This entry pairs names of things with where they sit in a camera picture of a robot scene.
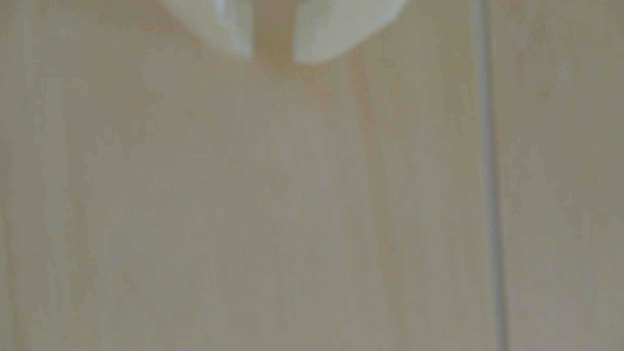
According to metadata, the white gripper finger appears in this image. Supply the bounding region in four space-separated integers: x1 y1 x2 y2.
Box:
158 0 255 61
292 0 409 65

